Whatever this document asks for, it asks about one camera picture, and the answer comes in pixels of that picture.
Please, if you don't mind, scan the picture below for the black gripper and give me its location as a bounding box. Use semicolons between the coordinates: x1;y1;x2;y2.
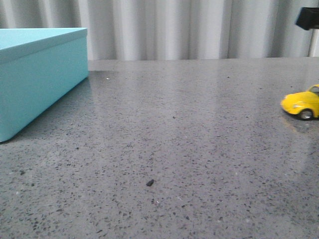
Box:
295;7;319;30

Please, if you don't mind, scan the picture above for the small black debris piece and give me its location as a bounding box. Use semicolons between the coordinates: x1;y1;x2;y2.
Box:
146;179;154;187

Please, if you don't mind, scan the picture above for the light blue plastic box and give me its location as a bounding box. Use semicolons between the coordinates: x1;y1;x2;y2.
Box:
0;28;88;142

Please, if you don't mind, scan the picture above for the yellow toy beetle car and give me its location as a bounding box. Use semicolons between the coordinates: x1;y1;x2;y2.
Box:
281;84;319;120

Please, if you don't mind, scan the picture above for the white pleated curtain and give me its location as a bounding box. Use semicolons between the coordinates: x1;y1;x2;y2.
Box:
0;0;319;60

